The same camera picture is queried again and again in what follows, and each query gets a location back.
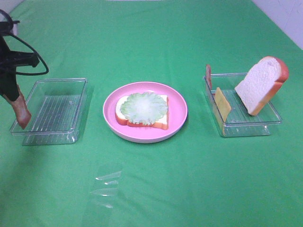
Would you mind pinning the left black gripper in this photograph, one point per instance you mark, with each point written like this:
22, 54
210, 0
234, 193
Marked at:
9, 60

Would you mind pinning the bacon strip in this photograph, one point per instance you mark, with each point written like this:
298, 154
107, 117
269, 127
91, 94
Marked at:
208, 75
23, 116

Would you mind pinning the green lettuce leaf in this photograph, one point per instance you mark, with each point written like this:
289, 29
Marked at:
146, 108

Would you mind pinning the bread slice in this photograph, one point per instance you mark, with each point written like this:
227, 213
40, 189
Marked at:
162, 123
261, 83

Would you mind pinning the left clear plastic tray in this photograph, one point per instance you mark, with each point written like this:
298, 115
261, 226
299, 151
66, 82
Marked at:
58, 107

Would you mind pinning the clear plastic tray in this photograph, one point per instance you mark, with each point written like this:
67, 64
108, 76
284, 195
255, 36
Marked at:
239, 123
58, 107

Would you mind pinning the pink round plate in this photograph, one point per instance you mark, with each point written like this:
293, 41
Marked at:
177, 113

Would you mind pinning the green tablecloth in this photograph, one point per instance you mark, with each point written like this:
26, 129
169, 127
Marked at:
194, 179

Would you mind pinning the yellow cheese slice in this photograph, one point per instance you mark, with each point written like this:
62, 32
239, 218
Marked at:
222, 104

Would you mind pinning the right clear plastic tray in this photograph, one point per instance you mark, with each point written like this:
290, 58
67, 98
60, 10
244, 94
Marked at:
239, 123

